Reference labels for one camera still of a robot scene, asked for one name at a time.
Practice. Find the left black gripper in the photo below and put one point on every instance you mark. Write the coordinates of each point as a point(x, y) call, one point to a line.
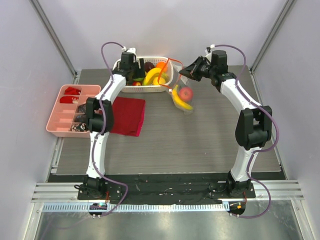
point(140, 72)

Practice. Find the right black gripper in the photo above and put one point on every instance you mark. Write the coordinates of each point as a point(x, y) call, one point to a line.
point(199, 69)

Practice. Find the yellow lemon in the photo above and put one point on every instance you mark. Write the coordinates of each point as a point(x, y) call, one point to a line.
point(160, 80)

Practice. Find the red apple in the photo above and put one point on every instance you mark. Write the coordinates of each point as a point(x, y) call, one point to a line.
point(186, 94)

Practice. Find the clear zip top bag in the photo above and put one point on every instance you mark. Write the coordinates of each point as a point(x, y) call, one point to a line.
point(178, 87)

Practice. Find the yellow banana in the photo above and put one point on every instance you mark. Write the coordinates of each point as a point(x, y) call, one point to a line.
point(179, 103)
point(152, 74)

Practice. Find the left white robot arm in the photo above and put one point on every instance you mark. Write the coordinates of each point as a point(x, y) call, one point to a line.
point(100, 121)

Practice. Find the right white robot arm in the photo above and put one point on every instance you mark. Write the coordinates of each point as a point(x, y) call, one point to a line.
point(254, 126)

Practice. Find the dark purple fruit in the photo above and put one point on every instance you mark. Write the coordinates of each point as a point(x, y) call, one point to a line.
point(148, 66)

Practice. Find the orange fruit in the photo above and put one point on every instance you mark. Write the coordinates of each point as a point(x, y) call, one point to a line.
point(162, 65)

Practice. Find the white plastic fruit basket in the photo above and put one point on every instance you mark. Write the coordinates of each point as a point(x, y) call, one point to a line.
point(152, 88)

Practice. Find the red folded cloth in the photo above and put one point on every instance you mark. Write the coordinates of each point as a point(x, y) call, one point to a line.
point(129, 115)

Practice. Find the red item in tray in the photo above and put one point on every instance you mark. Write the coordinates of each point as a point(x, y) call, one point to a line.
point(70, 96)

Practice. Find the pink compartment tray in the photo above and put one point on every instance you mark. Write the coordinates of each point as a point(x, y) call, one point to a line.
point(63, 116)

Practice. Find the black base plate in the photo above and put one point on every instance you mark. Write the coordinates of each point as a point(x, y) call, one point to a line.
point(164, 189)

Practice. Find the white slotted cable duct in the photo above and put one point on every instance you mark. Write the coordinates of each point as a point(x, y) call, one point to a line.
point(99, 207)

